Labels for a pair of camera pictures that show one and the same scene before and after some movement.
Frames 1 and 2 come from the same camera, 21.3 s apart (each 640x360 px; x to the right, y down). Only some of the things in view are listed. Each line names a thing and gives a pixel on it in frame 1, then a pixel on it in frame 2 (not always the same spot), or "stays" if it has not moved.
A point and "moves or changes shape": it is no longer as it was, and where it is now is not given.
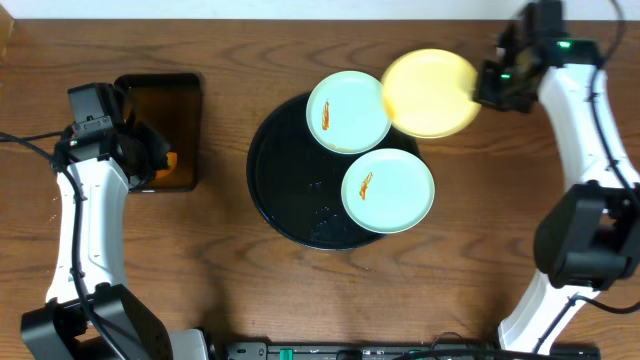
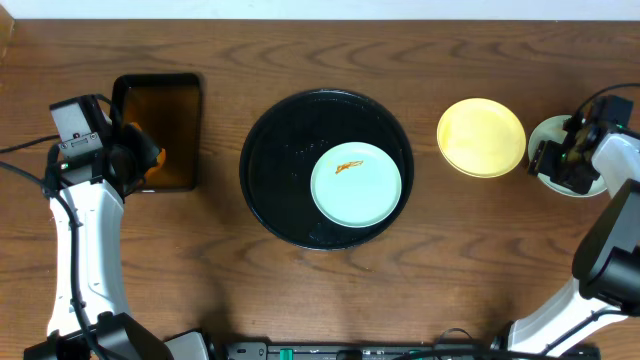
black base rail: (263, 350) stays
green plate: (347, 113) → (554, 130)
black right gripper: (488, 94) → (542, 162)
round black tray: (297, 183) stays
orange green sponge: (172, 159) moves or changes shape
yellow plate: (428, 93) → (482, 137)
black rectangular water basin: (172, 102) stays
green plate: (388, 191) → (356, 184)
